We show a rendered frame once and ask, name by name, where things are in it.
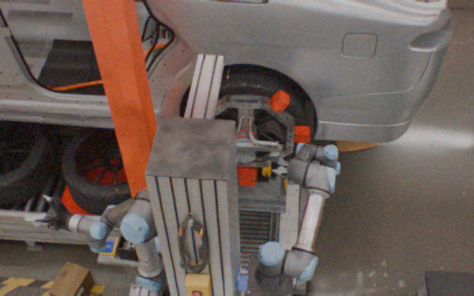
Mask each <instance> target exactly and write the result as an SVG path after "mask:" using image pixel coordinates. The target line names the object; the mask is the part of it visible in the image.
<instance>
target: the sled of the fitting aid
mask: <svg viewBox="0 0 474 296"><path fill-rule="evenodd" d="M286 193H287V176H283V175H281V176H280V189H279V201H262V200H249V199H238V207H239V210H258V211H271V212H284V213H286Z"/></svg>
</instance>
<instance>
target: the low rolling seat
mask: <svg viewBox="0 0 474 296"><path fill-rule="evenodd" d="M416 291H417V293H416V296H474V273H471V272H457V271H431V270H427V271H425V272H424V273H423V275H422V277H421V280H420V283H419V284H418V287H417V289H416Z"/></svg>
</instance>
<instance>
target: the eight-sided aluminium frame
mask: <svg viewBox="0 0 474 296"><path fill-rule="evenodd" d="M229 107H232V108H238V107H240V108H254V109H264V110H266V111H267V112H268V113H270V114H271V115H272V116H273V117H274V118H276V119H277V120H278V121H280V122H281V123H283V124H284V125H285V126H287V138H286V143H285V144H283V150H282V152H280V153H279V159H280V158H283V157H285V156H287V155H289V154H290V153H292V152H293V150H294V133H295V118H294V117H293V116H292V115H290V114H289V113H288V112H286V111H285V110H284V109H283V110H282V111H281V112H280V113H278V112H277V111H275V110H273V109H271V108H270V107H271V98H268V97H267V96H263V95H262V96H259V95H232V94H229V95H224V96H223V97H222V98H221V99H219V100H217V104H216V115H218V114H219V113H221V112H222V111H224V110H225V109H227V108H229ZM269 159H270V152H269V153H267V154H265V155H263V156H261V155H256V156H255V159H254V160H253V161H252V162H249V163H240V162H238V161H237V160H236V164H237V166H244V167H258V168H266V167H268V166H269V165H271V162H270V160H269Z"/></svg>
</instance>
